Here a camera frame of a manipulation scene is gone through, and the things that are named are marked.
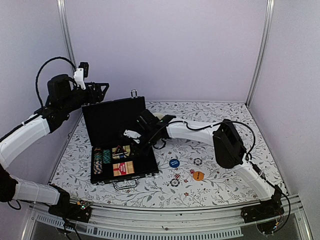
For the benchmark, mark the cream ribbed cup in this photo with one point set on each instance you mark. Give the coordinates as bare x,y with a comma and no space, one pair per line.
158,115

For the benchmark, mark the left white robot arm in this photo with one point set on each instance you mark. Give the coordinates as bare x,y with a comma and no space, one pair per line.
42,122

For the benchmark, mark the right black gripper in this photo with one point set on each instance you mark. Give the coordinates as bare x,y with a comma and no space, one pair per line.
140,151

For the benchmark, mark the blue ten poker chip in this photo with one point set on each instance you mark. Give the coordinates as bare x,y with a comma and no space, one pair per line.
197,161

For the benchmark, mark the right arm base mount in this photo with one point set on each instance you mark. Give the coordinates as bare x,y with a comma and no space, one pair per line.
264,210

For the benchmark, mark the floral table mat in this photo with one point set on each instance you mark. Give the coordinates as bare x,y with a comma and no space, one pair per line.
219,187

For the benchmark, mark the orange chip stack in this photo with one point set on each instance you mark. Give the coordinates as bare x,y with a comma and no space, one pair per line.
97,161

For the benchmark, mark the triangular all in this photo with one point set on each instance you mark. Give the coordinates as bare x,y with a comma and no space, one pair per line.
119,150

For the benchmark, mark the aluminium frame post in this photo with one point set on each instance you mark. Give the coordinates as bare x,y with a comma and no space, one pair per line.
270,4
62,13

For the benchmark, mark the red playing card deck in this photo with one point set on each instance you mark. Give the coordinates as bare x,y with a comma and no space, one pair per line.
123,168

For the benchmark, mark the blue playing card deck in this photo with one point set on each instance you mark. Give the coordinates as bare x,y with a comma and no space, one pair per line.
128,149

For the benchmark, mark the black poker chip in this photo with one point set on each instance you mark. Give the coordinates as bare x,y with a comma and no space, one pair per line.
174,182

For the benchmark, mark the left aluminium frame post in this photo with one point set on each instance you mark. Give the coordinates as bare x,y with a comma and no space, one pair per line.
62,13

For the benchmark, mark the orange big blind button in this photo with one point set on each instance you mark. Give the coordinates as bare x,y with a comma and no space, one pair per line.
198,176

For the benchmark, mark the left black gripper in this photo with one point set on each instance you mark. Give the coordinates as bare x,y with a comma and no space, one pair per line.
99,96

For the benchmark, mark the green chip stack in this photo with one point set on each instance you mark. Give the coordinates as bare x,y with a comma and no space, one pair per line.
106,156

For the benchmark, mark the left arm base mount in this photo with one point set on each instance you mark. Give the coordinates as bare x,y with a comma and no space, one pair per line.
80,211

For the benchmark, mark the black poker set case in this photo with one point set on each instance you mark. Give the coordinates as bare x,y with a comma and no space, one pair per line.
105,123

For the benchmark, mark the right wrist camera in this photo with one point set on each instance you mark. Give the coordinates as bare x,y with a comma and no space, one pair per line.
133,136

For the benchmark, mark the right aluminium frame post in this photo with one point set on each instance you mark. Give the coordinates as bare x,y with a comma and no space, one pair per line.
270,4

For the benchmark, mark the front aluminium rail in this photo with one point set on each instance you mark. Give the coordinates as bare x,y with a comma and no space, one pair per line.
114,222

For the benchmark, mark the blue small blind button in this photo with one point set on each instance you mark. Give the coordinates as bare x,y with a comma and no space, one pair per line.
174,163

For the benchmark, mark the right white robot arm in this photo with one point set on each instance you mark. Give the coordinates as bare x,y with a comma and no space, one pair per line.
229,149

